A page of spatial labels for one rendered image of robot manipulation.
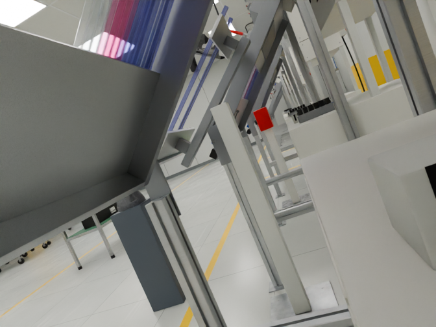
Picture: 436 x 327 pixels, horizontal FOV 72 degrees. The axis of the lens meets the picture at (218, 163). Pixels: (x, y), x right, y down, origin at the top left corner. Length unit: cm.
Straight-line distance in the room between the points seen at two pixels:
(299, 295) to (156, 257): 75
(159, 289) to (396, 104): 136
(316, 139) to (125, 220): 99
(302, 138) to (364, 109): 25
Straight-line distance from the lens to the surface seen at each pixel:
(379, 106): 132
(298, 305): 123
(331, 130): 129
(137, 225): 159
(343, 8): 135
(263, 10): 133
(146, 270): 167
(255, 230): 135
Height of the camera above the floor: 71
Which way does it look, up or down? 5 degrees down
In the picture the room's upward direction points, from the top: 23 degrees counter-clockwise
